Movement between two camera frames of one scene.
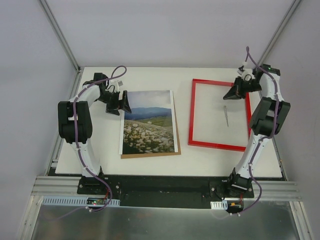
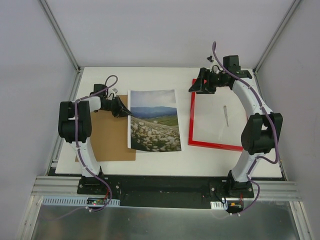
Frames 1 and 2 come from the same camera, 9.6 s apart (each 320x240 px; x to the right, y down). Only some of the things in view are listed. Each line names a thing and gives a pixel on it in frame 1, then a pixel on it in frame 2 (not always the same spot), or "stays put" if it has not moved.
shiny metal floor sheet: (265, 220) stays put
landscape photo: (150, 128) stays put
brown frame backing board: (138, 155) -> (109, 136)
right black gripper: (240, 87) -> (205, 80)
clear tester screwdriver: (226, 114) stays put
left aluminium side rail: (80, 72) stays put
